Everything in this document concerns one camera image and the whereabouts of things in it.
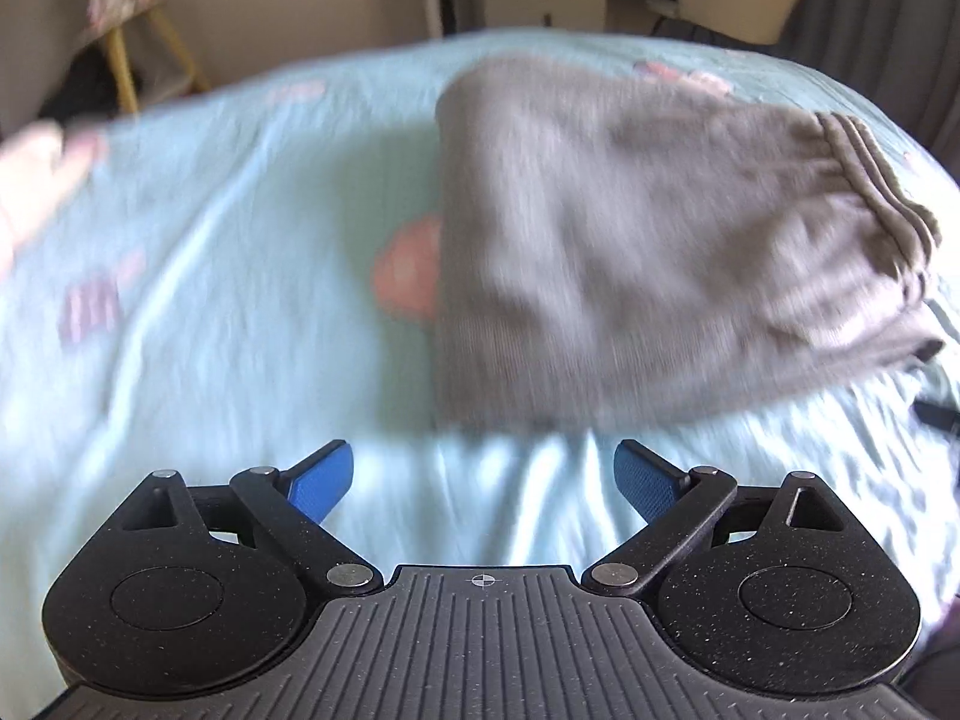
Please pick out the yellow-legged side shelf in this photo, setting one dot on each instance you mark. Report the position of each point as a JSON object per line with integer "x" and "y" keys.
{"x": 147, "y": 57}

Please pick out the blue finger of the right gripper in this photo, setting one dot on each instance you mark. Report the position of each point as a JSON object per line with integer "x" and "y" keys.
{"x": 940, "y": 418}

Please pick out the light blue printed bed sheet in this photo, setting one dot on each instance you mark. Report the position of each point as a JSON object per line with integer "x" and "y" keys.
{"x": 204, "y": 304}

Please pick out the black clothing pile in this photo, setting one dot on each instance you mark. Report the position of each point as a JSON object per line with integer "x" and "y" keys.
{"x": 88, "y": 89}

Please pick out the grey knit pants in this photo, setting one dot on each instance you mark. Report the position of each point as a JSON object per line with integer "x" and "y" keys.
{"x": 618, "y": 252}

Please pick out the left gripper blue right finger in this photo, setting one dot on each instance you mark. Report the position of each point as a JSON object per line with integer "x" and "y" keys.
{"x": 679, "y": 509}

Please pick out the grey curtain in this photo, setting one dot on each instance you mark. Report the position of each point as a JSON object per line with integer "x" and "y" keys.
{"x": 901, "y": 54}

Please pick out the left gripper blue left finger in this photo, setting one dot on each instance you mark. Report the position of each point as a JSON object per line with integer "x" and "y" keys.
{"x": 287, "y": 508}

